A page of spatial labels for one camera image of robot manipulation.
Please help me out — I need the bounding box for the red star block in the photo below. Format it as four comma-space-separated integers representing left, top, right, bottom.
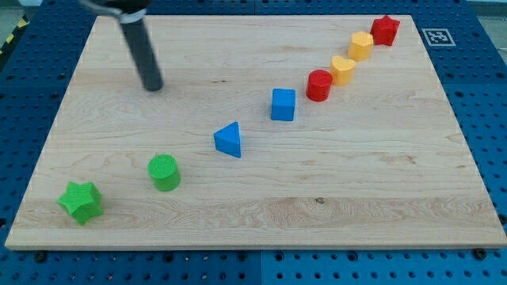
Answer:
370, 15, 400, 46

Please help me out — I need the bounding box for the green star block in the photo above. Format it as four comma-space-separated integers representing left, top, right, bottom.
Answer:
56, 181, 103, 226

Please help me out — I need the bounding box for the blue triangle block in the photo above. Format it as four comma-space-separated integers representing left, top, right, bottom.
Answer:
213, 121, 242, 158

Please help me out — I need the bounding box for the green cylinder block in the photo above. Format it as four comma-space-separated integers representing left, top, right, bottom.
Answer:
147, 154, 181, 192

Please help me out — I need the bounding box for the light wooden board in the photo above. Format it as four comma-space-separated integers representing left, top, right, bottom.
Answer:
6, 15, 506, 251

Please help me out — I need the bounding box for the yellow hexagon block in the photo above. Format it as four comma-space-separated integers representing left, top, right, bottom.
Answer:
348, 31, 374, 61

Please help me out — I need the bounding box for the yellow black hazard tape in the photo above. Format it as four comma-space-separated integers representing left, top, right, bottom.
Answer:
1, 14, 30, 56

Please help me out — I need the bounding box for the red cylinder block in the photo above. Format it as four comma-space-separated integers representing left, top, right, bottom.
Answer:
306, 70, 333, 102

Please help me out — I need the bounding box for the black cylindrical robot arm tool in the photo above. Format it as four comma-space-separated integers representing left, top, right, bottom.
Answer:
78, 0, 164, 92

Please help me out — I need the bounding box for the blue cube block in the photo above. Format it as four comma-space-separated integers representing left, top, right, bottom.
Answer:
271, 89, 295, 121

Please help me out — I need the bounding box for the white fiducial marker tag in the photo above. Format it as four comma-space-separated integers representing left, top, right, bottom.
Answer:
422, 28, 456, 47

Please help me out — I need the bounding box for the yellow heart block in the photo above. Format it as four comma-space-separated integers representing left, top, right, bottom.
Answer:
330, 55, 356, 86

